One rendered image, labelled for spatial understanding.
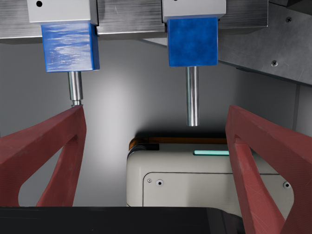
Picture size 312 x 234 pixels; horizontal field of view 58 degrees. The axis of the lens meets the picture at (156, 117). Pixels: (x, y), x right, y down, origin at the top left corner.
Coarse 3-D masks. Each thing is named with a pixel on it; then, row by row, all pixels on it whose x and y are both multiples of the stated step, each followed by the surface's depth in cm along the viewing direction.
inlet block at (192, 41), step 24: (168, 0) 22; (192, 0) 22; (216, 0) 22; (168, 24) 24; (192, 24) 24; (216, 24) 24; (168, 48) 24; (192, 48) 24; (216, 48) 24; (192, 72) 25; (192, 96) 26; (192, 120) 26
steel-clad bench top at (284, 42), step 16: (272, 0) 30; (272, 16) 30; (288, 16) 30; (304, 16) 30; (256, 32) 31; (272, 32) 31; (288, 32) 31; (304, 32) 31; (224, 48) 31; (240, 48) 31; (256, 48) 31; (272, 48) 31; (288, 48) 31; (304, 48) 31; (240, 64) 31; (256, 64) 31; (272, 64) 31; (288, 64) 31; (304, 64) 31; (304, 80) 31
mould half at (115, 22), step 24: (0, 0) 25; (24, 0) 25; (120, 0) 25; (144, 0) 25; (240, 0) 25; (264, 0) 25; (0, 24) 25; (24, 24) 25; (120, 24) 25; (144, 24) 25; (240, 24) 25; (264, 24) 25
